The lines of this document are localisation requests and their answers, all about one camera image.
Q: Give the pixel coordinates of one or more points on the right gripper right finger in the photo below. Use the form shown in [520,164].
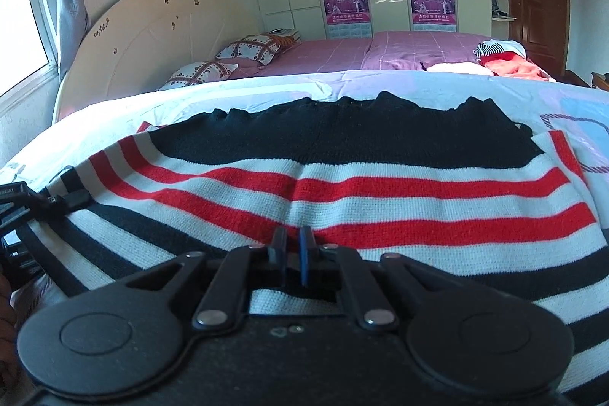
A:
[330,266]

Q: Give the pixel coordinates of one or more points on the red clothing pile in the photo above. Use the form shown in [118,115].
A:
[508,58]

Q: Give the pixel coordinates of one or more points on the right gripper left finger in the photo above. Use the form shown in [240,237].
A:
[243,270]

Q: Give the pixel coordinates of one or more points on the striped red black white sweater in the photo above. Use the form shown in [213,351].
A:
[467,190]

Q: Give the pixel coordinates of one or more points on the patterned pillow near wardrobe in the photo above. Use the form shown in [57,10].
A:
[261,48]

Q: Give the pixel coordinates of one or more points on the round cream headboard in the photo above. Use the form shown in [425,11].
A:
[137,44]

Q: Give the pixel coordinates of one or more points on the patterned pillow near headboard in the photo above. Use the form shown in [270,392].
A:
[198,73]

